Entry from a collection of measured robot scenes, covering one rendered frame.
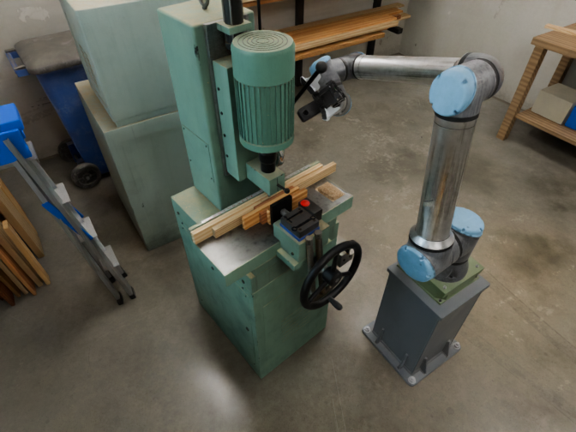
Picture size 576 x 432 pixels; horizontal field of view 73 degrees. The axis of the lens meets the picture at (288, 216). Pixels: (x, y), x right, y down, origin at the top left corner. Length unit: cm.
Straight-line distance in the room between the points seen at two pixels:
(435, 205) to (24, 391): 203
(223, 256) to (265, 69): 61
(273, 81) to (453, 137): 52
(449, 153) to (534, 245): 186
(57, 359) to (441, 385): 192
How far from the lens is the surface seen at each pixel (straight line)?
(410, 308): 183
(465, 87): 112
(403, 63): 144
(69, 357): 239
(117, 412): 216
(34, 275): 268
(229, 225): 138
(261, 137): 119
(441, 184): 126
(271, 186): 134
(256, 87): 112
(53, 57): 289
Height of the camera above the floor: 190
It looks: 44 degrees down
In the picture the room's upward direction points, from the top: straight up
